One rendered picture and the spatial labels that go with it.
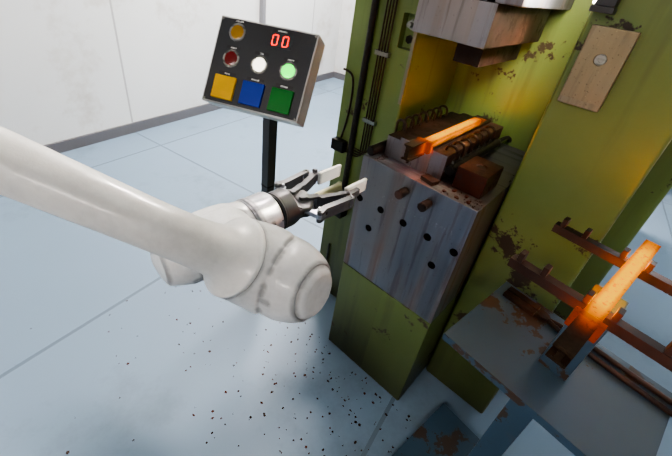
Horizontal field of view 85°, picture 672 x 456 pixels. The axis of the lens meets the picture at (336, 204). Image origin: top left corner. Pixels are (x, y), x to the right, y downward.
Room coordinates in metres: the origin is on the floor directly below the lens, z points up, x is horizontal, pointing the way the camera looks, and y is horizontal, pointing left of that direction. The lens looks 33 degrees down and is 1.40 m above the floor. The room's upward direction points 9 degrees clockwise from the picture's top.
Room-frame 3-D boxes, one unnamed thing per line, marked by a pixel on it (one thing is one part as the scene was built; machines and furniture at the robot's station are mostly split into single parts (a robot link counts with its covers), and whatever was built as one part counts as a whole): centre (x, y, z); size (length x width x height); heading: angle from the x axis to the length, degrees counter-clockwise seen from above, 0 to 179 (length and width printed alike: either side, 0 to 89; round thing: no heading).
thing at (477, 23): (1.16, -0.33, 1.32); 0.42 x 0.20 x 0.10; 143
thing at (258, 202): (0.52, 0.13, 1.00); 0.09 x 0.06 x 0.09; 53
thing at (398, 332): (1.14, -0.38, 0.23); 0.56 x 0.38 x 0.47; 143
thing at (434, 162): (1.16, -0.33, 0.96); 0.42 x 0.20 x 0.09; 143
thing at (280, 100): (1.13, 0.22, 1.01); 0.07 x 0.05 x 0.07; 78
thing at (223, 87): (1.17, 0.42, 1.01); 0.07 x 0.05 x 0.07; 78
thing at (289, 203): (0.58, 0.09, 1.00); 0.09 x 0.08 x 0.07; 143
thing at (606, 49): (0.91, -0.53, 1.27); 0.09 x 0.02 x 0.17; 53
